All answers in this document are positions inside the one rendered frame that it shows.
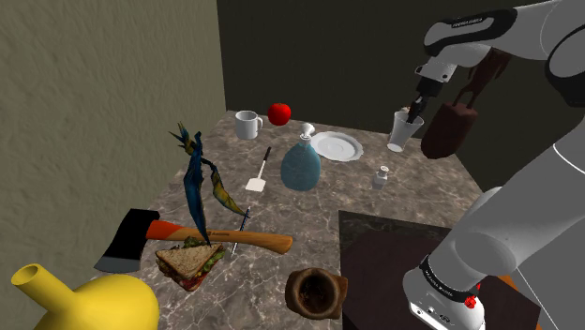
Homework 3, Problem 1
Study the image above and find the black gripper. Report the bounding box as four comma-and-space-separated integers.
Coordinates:
407, 76, 445, 126

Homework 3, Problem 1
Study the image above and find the white tall cup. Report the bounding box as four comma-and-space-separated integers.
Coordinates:
386, 110, 426, 154

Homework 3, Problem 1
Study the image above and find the dark brown handbag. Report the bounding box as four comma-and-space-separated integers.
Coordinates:
420, 47, 512, 160

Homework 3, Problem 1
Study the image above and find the small white salt shaker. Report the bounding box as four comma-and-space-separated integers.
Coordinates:
370, 165, 391, 191

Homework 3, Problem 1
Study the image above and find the white plate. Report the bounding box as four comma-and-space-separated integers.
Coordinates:
310, 130, 365, 163

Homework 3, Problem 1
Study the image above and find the blue soap dispenser bottle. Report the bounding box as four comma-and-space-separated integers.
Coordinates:
279, 122, 323, 192

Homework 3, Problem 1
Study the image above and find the red tomato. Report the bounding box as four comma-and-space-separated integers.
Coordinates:
266, 102, 293, 128

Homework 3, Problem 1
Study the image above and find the dark robot stand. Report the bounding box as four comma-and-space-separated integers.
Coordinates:
337, 210, 543, 330

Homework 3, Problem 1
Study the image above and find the white mug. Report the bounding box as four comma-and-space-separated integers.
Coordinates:
234, 110, 264, 141

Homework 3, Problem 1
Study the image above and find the blue pen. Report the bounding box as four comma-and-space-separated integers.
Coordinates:
230, 205, 252, 258

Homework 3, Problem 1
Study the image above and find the blue dragon figure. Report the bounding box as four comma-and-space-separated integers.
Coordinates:
168, 121, 250, 247

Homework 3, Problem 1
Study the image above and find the triangular sandwich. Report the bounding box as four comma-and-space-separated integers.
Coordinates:
155, 235, 227, 293

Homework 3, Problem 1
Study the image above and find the white spatula with black handle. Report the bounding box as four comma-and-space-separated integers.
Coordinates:
245, 145, 273, 193

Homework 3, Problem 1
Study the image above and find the axe with wooden handle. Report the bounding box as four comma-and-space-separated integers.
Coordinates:
93, 208, 294, 275

